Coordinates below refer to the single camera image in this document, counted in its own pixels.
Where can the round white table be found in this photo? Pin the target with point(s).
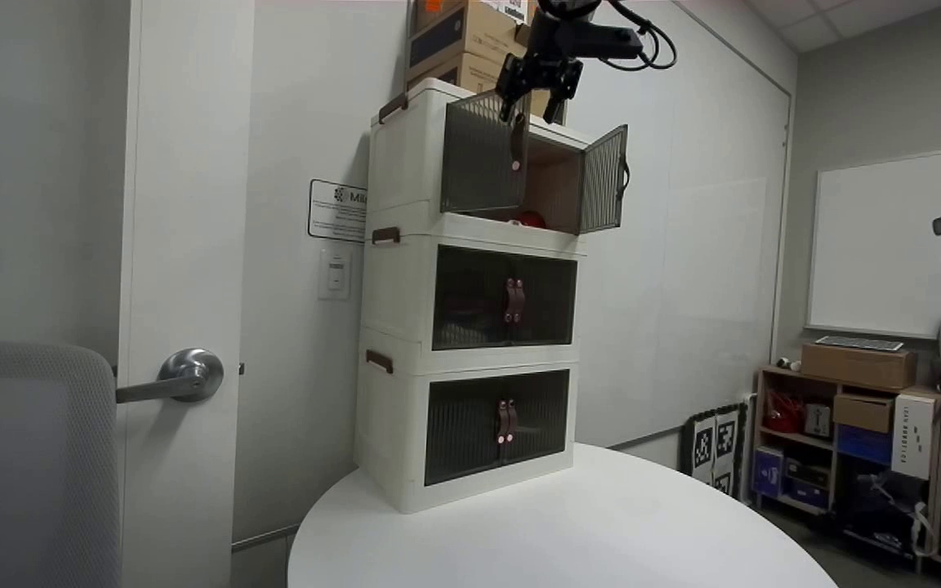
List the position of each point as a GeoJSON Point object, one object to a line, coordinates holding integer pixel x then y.
{"type": "Point", "coordinates": [610, 519]}

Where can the wall whiteboard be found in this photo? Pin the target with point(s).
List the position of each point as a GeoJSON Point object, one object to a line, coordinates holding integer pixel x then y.
{"type": "Point", "coordinates": [876, 259]}

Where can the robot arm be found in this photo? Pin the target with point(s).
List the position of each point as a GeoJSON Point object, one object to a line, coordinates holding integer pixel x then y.
{"type": "Point", "coordinates": [560, 41]}

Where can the white box on shelf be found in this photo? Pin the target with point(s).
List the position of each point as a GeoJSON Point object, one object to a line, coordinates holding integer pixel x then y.
{"type": "Point", "coordinates": [912, 431]}

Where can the wooden shelf unit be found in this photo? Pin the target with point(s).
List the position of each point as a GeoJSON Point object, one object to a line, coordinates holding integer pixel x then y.
{"type": "Point", "coordinates": [826, 453]}

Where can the cardboard box on shelf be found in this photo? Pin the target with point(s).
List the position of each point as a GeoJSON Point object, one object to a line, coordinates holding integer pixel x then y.
{"type": "Point", "coordinates": [862, 366]}

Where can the cabinet door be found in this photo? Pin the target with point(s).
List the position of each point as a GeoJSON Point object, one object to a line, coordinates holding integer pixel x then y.
{"type": "Point", "coordinates": [478, 173]}
{"type": "Point", "coordinates": [605, 182]}

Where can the white stacked cabinet unit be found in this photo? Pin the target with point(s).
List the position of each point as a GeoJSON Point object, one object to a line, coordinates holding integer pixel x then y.
{"type": "Point", "coordinates": [469, 320]}

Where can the silver door lever handle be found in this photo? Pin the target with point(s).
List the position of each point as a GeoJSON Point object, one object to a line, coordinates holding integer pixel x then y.
{"type": "Point", "coordinates": [185, 378]}

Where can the cardboard box on cabinet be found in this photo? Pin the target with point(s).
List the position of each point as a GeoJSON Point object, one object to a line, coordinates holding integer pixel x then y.
{"type": "Point", "coordinates": [461, 42]}

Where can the white door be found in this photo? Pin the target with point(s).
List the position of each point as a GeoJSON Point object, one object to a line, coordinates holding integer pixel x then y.
{"type": "Point", "coordinates": [182, 281]}

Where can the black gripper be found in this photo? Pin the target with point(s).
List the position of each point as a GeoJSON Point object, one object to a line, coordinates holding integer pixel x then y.
{"type": "Point", "coordinates": [549, 72]}

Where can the paper wall sign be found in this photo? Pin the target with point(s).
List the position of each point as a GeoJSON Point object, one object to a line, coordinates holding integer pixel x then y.
{"type": "Point", "coordinates": [336, 210]}

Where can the grey mesh office chair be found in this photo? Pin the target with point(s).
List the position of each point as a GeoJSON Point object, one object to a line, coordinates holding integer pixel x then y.
{"type": "Point", "coordinates": [56, 469]}

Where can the calibration marker board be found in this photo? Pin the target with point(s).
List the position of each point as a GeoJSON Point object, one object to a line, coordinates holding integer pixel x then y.
{"type": "Point", "coordinates": [712, 444]}

